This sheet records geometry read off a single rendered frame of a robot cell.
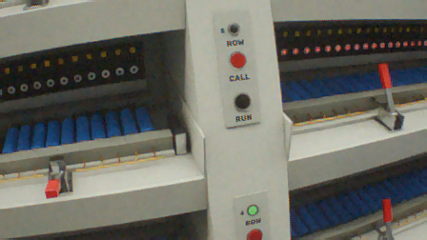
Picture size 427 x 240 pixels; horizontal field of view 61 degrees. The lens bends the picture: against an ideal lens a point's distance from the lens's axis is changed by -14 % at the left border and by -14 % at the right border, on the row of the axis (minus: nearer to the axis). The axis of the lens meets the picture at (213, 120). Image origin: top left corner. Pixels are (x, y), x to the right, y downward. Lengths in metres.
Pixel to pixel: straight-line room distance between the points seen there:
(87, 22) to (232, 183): 0.23
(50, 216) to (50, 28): 0.20
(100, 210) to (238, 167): 0.16
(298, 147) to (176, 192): 0.16
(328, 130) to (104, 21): 0.31
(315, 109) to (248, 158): 0.14
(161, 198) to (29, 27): 0.23
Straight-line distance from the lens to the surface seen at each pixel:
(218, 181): 0.45
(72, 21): 0.43
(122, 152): 0.47
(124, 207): 0.45
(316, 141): 0.52
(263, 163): 0.46
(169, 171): 0.46
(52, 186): 0.39
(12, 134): 0.55
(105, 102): 0.57
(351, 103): 0.59
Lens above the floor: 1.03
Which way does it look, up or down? 9 degrees down
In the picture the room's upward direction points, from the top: 7 degrees counter-clockwise
